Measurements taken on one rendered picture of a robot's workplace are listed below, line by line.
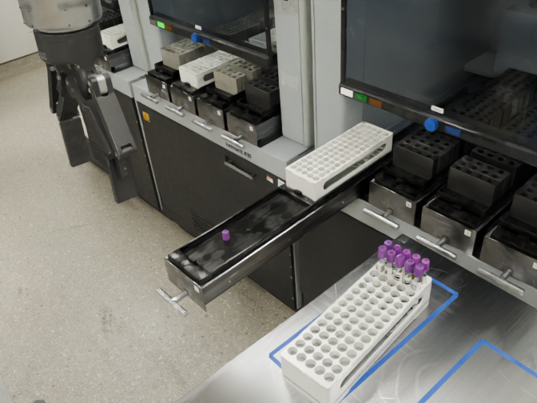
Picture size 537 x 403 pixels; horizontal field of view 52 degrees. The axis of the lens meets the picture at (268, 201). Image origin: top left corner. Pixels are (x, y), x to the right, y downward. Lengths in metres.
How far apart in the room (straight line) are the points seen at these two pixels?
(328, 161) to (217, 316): 1.00
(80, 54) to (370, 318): 0.60
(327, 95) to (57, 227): 1.68
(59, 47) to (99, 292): 1.77
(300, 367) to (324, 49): 0.84
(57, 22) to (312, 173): 0.77
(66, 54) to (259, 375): 0.58
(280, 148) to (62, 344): 1.13
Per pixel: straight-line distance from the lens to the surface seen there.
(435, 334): 1.02
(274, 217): 1.27
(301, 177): 1.28
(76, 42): 0.69
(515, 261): 1.25
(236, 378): 0.96
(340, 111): 1.47
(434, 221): 1.30
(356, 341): 0.91
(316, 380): 0.87
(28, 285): 2.54
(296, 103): 1.59
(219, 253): 1.19
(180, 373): 2.02
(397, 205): 1.35
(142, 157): 2.41
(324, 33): 1.42
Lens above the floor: 1.60
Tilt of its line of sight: 37 degrees down
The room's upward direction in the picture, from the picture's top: 5 degrees counter-clockwise
